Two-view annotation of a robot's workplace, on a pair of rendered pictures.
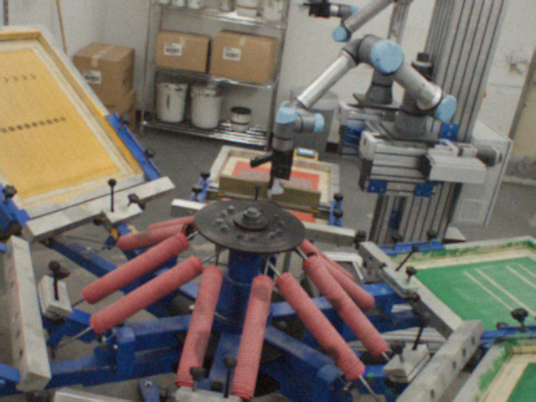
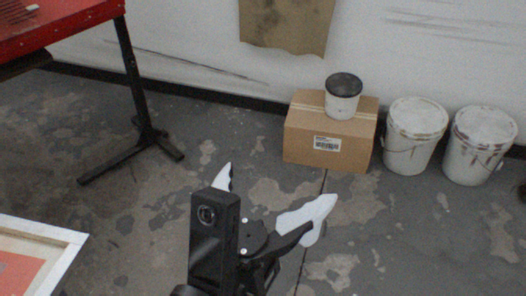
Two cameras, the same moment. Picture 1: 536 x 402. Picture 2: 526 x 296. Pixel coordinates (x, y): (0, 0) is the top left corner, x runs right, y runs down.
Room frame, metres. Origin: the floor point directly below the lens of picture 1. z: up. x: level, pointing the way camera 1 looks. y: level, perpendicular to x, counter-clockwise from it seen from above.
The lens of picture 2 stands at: (3.57, -0.39, 2.13)
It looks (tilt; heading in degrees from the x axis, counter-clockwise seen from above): 47 degrees down; 103
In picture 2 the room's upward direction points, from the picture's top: straight up
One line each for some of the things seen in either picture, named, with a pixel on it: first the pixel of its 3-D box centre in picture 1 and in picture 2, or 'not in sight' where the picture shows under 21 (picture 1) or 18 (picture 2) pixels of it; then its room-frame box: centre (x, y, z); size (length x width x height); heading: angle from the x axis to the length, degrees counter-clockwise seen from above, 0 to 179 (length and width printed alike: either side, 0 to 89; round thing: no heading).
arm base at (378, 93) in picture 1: (379, 90); not in sight; (3.23, -0.51, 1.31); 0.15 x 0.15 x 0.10
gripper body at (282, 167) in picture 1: (281, 162); not in sight; (2.24, -0.04, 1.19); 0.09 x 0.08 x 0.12; 87
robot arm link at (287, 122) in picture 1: (286, 123); not in sight; (2.25, -0.04, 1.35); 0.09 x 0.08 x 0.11; 121
